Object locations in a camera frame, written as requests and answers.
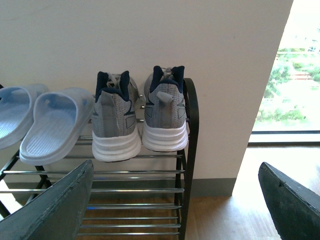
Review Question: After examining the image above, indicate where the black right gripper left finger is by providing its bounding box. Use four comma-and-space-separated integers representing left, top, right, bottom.
0, 160, 94, 240

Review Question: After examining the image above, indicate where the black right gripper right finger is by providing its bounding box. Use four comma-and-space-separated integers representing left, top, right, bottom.
258, 162, 320, 240

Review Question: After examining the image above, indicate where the grey knit sneaker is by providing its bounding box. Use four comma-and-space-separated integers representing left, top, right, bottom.
142, 65, 188, 152
92, 70, 141, 162

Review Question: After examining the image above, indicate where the light blue slide sandal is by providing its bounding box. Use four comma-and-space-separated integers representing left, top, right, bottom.
0, 84, 49, 149
19, 87, 95, 166

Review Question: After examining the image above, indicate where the black metal shoe rack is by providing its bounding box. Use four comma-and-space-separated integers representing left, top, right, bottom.
0, 77, 200, 240

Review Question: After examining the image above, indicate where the dark framed window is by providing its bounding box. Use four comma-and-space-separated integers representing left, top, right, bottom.
248, 0, 320, 146

